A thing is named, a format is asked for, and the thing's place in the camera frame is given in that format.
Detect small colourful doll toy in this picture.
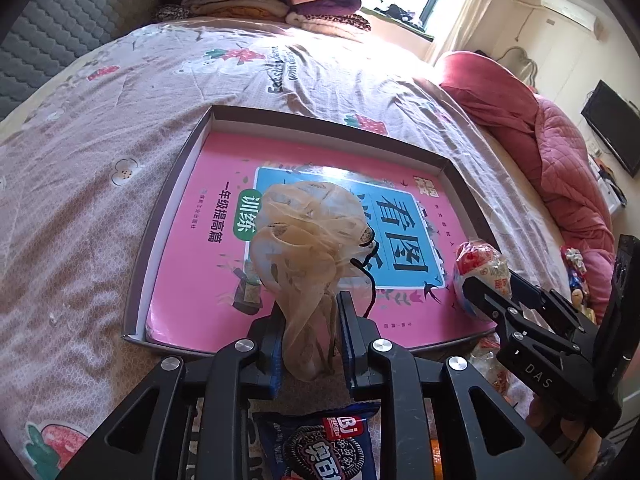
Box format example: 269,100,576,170
561,246,590,311

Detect pink strawberry bed sheet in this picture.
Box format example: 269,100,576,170
1,20,568,479

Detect dark cardboard box tray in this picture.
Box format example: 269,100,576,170
121,104,501,359

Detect blue cookie packet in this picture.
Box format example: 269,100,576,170
254,402,380,479

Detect larger orange mandarin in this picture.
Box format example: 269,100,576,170
430,438,444,480

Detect grey quilted headboard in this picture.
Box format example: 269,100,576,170
1,0,160,117

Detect red white toy egg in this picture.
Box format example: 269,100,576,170
470,334,513,402

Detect clothes on window sill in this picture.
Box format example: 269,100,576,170
375,3,413,23

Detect pink pillow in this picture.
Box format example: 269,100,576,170
435,51,539,134

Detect cream curtain right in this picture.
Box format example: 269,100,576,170
435,0,492,61

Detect black flat television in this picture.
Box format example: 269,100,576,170
580,80,640,177

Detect pink quilted duvet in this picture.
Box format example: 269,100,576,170
489,94,618,311

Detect white drawer cabinet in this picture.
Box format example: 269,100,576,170
589,156,628,218

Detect white air conditioner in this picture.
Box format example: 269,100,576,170
540,0,600,37

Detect white metal chair frame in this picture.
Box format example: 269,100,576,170
496,47,538,92

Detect right hand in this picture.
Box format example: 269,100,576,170
526,396,602,479

